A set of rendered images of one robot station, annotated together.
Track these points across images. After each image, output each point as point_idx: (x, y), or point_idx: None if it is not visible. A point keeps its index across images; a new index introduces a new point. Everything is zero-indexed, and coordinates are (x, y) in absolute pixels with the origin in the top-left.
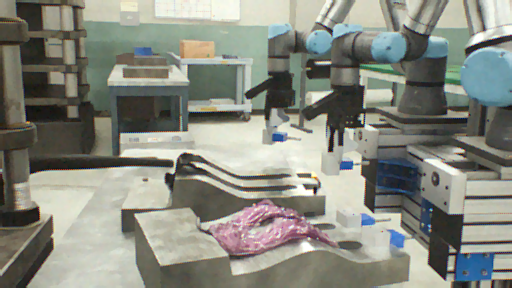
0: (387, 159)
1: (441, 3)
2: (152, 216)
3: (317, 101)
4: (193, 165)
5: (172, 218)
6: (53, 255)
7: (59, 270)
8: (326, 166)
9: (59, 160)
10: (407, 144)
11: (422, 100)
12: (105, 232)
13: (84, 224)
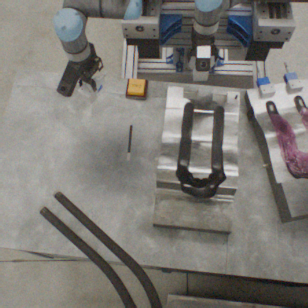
0: (161, 25)
1: None
2: (297, 205)
3: (199, 53)
4: (212, 172)
5: (301, 193)
6: (265, 276)
7: (288, 268)
8: (205, 77)
9: (154, 287)
10: (159, 5)
11: None
12: (228, 245)
13: (210, 262)
